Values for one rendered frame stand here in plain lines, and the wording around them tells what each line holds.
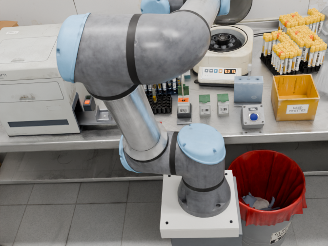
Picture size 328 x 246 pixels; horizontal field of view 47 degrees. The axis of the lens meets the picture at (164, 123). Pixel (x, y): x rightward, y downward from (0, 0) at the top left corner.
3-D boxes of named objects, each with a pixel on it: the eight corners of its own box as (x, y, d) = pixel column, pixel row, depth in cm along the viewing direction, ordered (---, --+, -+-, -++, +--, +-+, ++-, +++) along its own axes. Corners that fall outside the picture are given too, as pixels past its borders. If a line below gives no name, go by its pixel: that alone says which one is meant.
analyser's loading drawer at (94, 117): (70, 128, 138) (66, 117, 135) (74, 115, 143) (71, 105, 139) (126, 125, 136) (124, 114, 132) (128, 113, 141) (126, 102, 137)
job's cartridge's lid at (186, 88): (177, 84, 134) (177, 83, 134) (178, 95, 136) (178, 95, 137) (188, 84, 133) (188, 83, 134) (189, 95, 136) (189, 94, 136)
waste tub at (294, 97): (275, 121, 133) (278, 100, 126) (269, 97, 142) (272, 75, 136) (315, 120, 131) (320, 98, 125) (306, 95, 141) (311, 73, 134)
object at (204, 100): (199, 116, 138) (198, 103, 134) (199, 108, 142) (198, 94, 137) (211, 116, 138) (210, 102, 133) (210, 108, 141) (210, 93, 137)
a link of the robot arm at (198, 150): (223, 191, 97) (223, 153, 89) (171, 186, 100) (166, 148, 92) (227, 158, 106) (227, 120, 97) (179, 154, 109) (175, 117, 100)
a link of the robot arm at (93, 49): (179, 182, 103) (128, 55, 56) (126, 177, 106) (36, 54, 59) (185, 142, 108) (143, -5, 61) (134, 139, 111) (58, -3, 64)
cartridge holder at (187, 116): (176, 124, 137) (175, 116, 134) (177, 107, 143) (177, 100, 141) (191, 124, 136) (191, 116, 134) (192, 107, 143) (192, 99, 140)
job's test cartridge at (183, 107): (178, 117, 137) (177, 104, 133) (179, 108, 141) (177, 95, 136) (190, 116, 137) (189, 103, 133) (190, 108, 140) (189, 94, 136)
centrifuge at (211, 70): (188, 86, 152) (186, 60, 144) (198, 45, 173) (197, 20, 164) (250, 89, 147) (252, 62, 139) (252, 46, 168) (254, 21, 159)
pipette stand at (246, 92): (233, 107, 141) (234, 85, 134) (233, 94, 146) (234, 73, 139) (261, 107, 139) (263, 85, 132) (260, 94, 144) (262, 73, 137)
